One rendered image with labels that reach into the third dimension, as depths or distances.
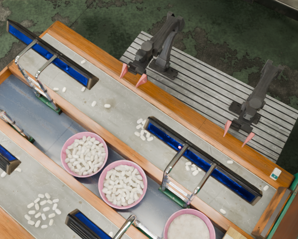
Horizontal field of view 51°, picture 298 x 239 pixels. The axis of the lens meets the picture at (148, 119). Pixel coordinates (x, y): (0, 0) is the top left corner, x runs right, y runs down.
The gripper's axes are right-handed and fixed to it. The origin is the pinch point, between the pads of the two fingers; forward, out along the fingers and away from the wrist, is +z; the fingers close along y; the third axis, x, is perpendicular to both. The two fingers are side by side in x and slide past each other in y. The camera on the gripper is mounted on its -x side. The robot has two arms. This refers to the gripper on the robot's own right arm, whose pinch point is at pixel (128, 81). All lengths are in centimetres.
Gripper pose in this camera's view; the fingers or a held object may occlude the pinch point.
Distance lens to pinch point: 164.1
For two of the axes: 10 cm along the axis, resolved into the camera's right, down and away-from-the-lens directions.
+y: 8.5, 4.9, -2.1
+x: 0.0, 3.8, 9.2
